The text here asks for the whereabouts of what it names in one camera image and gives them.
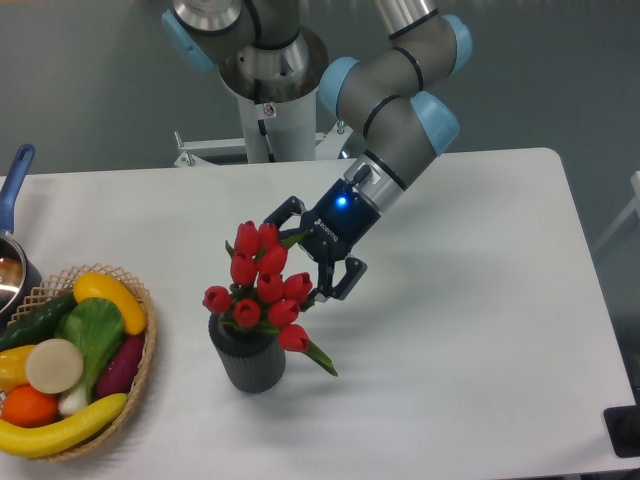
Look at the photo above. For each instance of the dark green cucumber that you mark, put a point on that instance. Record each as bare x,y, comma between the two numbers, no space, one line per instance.
39,324

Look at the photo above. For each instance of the orange fruit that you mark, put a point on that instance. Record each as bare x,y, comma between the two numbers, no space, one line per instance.
29,408

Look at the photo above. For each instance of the yellow bell pepper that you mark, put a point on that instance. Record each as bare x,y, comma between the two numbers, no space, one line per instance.
13,367

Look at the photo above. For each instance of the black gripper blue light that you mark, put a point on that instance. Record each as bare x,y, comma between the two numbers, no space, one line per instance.
338,221

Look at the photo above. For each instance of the dark grey ribbed vase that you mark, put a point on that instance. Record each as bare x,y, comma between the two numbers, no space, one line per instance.
254,361

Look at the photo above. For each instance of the green bok choy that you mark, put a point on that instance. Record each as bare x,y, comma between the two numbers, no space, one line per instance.
95,326

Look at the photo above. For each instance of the red tulip bouquet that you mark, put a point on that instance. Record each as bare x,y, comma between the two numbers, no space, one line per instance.
261,305

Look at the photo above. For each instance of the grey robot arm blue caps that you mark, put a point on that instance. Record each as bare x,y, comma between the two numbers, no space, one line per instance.
279,72

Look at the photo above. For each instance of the black device at table edge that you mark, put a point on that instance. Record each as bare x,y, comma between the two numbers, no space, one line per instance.
623,429

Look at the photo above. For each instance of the purple sweet potato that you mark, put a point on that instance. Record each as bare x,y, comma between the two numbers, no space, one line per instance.
118,375

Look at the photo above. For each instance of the yellow banana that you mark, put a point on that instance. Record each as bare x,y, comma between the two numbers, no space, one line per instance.
59,436

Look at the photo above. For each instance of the blue handled saucepan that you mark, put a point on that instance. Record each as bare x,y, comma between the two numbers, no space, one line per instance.
18,274

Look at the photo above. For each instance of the white furniture frame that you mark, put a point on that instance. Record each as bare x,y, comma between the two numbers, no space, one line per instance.
623,223

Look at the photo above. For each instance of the woven wicker basket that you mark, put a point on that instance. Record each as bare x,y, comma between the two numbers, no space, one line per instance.
62,283

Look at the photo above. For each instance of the beige round slice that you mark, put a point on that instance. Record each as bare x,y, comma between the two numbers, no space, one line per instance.
54,366

